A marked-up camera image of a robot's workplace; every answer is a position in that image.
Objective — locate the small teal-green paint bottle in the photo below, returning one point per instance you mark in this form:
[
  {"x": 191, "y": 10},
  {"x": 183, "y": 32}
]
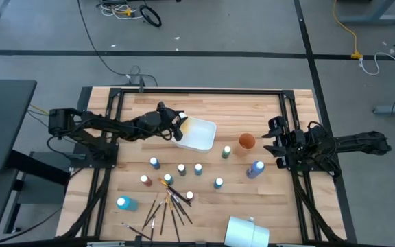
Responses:
[{"x": 167, "y": 177}]

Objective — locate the black control box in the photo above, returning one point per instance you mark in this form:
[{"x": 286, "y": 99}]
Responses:
[{"x": 83, "y": 103}]

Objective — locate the white cylindrical lamp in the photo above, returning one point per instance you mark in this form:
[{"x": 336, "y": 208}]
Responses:
[{"x": 245, "y": 233}]

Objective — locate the long paintbrush silver ferrule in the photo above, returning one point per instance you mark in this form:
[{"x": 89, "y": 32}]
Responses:
[{"x": 135, "y": 231}]

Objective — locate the black desk base frame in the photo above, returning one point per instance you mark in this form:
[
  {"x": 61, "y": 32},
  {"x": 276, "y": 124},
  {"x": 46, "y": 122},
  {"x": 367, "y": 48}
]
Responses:
[{"x": 36, "y": 168}]

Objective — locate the large turquoise paint bottle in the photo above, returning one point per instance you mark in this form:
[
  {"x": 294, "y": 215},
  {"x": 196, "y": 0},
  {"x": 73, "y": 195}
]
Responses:
[{"x": 129, "y": 204}]

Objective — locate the small dark green paint bottle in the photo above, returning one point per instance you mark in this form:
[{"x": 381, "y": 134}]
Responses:
[{"x": 181, "y": 168}]

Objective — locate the gray desk leg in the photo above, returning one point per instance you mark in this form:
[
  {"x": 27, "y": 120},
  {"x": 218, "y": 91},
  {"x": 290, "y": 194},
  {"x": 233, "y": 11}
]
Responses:
[{"x": 372, "y": 19}]

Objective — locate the dark paintbrush orange tip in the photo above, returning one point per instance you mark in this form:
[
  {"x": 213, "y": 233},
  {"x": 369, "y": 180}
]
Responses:
[{"x": 174, "y": 221}]

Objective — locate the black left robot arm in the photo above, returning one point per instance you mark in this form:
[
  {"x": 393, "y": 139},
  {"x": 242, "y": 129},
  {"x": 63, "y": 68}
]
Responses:
[{"x": 115, "y": 125}]

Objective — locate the small dark red paint bottle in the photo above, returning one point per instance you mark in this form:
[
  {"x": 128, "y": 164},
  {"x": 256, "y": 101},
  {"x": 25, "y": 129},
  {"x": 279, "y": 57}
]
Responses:
[{"x": 189, "y": 195}]

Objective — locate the thin dark paintbrush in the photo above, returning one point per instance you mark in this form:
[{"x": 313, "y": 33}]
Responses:
[
  {"x": 149, "y": 212},
  {"x": 185, "y": 214},
  {"x": 155, "y": 212},
  {"x": 178, "y": 214},
  {"x": 163, "y": 216}
]

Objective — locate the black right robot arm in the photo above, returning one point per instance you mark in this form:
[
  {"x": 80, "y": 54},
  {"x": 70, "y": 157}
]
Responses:
[{"x": 355, "y": 142}]

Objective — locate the peach plastic cup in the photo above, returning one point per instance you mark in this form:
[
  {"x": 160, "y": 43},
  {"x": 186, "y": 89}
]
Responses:
[{"x": 246, "y": 141}]

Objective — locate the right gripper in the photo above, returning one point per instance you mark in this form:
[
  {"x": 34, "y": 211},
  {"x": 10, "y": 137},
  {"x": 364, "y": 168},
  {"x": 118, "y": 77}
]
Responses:
[{"x": 290, "y": 142}]

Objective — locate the silver aluminium bracket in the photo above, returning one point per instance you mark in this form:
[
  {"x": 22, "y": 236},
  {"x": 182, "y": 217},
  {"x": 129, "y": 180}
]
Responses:
[{"x": 105, "y": 244}]

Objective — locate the small teal paint bottle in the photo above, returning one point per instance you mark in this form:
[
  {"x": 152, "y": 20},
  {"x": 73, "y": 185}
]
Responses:
[{"x": 198, "y": 167}]

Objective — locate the black desk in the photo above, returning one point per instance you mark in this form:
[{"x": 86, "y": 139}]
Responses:
[{"x": 5, "y": 123}]

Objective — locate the short paintbrush silver ferrule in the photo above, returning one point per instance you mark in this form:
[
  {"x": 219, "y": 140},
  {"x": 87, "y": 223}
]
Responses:
[{"x": 153, "y": 228}]

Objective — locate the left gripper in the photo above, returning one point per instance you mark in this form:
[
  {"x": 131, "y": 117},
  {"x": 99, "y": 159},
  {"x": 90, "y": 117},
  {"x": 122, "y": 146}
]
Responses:
[{"x": 165, "y": 118}]

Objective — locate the large purple paint bottle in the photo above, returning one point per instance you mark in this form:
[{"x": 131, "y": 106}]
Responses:
[{"x": 254, "y": 170}]

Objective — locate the black aluminium table frame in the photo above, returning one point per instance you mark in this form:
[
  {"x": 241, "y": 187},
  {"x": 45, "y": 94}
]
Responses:
[{"x": 201, "y": 91}]

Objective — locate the black clamp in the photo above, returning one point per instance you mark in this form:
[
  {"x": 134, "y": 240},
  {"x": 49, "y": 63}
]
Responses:
[{"x": 138, "y": 239}]

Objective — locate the white plastic bin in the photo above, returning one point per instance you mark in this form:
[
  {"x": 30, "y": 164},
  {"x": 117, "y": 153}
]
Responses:
[{"x": 201, "y": 135}]

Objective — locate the large yellow paint bottle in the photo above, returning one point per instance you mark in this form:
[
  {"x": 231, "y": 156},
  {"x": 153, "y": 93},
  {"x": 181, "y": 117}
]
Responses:
[{"x": 183, "y": 115}]

